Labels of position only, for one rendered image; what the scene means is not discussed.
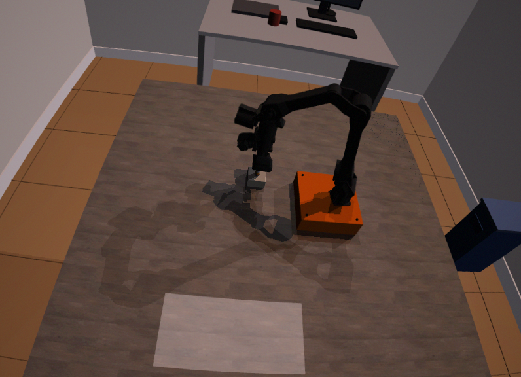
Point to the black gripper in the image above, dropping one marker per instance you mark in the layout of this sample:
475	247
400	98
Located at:
262	161

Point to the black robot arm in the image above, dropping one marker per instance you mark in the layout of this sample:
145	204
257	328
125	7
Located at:
271	112

